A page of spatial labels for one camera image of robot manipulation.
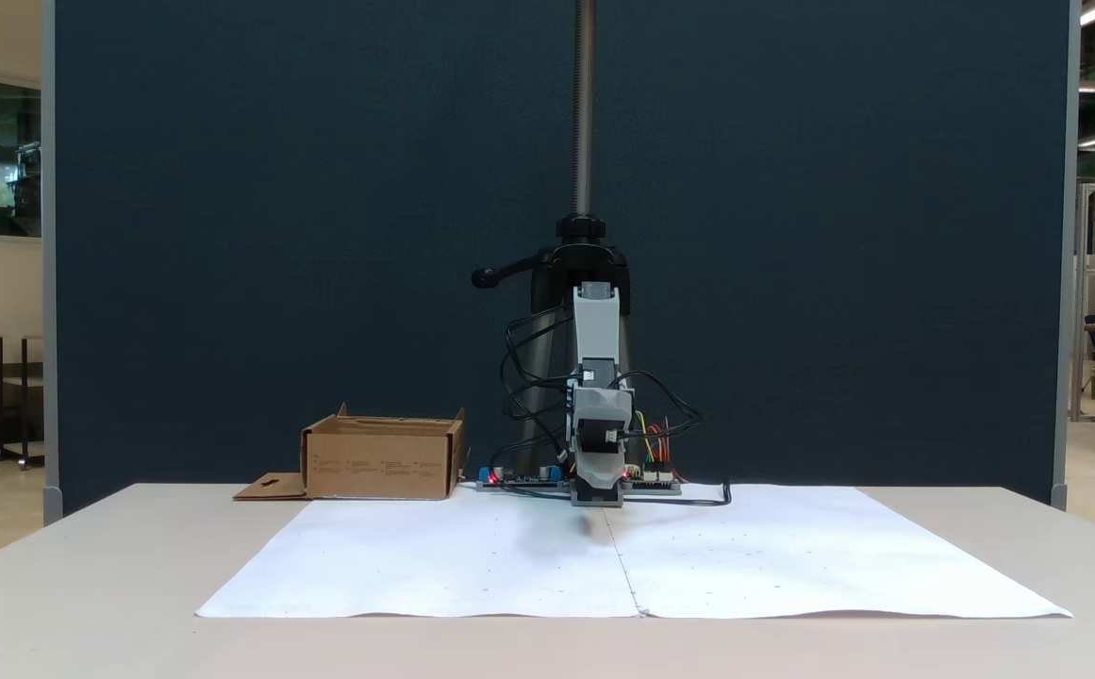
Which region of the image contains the blue power circuit board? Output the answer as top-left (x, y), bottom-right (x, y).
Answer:
top-left (474, 465), bottom-right (569, 492)

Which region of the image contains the motor controller circuit board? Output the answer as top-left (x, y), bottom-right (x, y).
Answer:
top-left (622, 460), bottom-right (683, 495)

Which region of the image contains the black servo cable bundle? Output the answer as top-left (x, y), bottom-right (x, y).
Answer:
top-left (498, 314), bottom-right (576, 465)

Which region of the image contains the black table cable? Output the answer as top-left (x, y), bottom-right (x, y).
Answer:
top-left (622, 481), bottom-right (733, 508)

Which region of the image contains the white paper sheet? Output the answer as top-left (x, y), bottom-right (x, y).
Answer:
top-left (196, 498), bottom-right (642, 620)
top-left (604, 485), bottom-right (1073, 620)

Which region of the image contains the black shelf cart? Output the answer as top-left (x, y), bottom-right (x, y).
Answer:
top-left (0, 335), bottom-right (45, 470)

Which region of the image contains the black servo cable loop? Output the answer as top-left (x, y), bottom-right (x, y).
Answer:
top-left (630, 371), bottom-right (705, 442)

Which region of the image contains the dark blue partition panel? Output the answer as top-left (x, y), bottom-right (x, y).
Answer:
top-left (42, 0), bottom-right (1081, 515)

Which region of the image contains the black tripod with metal pole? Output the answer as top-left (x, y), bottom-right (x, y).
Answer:
top-left (470, 0), bottom-right (633, 477)

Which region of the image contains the framed wall window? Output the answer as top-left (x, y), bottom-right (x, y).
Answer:
top-left (0, 68), bottom-right (43, 248)

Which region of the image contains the brown cardboard box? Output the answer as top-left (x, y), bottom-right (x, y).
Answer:
top-left (233, 404), bottom-right (469, 502)

